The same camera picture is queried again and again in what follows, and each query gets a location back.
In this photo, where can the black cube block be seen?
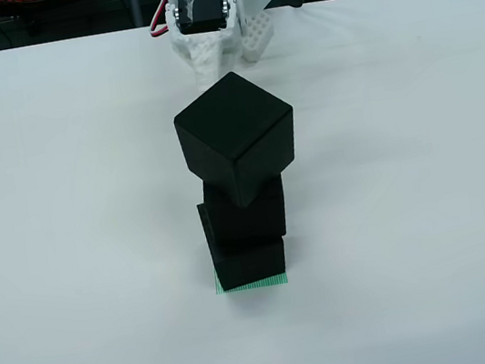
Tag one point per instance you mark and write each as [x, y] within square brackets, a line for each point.
[235, 137]
[253, 219]
[250, 261]

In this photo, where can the green striped square marker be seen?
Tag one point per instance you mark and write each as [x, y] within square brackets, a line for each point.
[263, 284]

